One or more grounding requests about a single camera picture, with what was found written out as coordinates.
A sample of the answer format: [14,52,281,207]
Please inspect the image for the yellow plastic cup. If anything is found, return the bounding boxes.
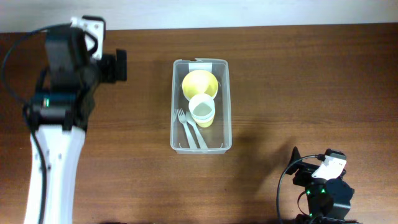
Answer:
[194,118,214,128]

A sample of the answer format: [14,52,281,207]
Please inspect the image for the cream plastic cup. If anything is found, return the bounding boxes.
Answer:
[188,93,215,116]

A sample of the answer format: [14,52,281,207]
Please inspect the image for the long white plastic spoon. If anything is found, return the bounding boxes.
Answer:
[185,111,208,149]

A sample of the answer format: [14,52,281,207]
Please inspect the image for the short white plastic spoon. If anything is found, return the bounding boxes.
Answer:
[177,108,197,149]

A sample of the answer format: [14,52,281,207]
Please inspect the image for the yellow plastic bowl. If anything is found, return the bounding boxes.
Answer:
[182,70,218,101]

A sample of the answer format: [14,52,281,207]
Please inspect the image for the green plastic cup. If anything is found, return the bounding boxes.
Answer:
[191,113,215,124]

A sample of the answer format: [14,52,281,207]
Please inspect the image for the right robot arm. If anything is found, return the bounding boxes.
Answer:
[285,147,354,223]

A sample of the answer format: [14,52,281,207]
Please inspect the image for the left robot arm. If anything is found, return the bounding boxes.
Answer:
[23,25,127,223]

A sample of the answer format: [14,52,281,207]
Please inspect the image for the clear plastic storage container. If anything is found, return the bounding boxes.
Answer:
[170,58,232,154]

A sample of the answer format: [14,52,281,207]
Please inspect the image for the left black cable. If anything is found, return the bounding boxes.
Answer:
[0,23,100,224]

